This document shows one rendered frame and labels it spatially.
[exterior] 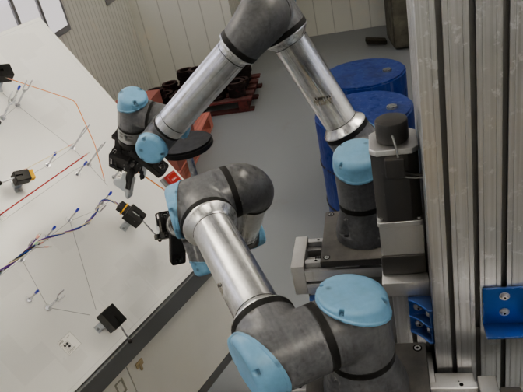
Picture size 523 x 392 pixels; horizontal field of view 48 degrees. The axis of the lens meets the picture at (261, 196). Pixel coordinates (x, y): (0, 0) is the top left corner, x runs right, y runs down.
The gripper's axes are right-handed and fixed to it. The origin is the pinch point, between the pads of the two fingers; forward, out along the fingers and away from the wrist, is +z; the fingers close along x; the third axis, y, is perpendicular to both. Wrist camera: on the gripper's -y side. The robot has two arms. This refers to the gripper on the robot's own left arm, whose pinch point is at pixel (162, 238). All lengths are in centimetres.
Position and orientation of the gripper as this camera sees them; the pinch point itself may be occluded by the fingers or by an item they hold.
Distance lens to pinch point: 191.8
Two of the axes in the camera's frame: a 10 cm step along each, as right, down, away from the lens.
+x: -9.0, 1.2, -4.3
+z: -4.0, 1.6, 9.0
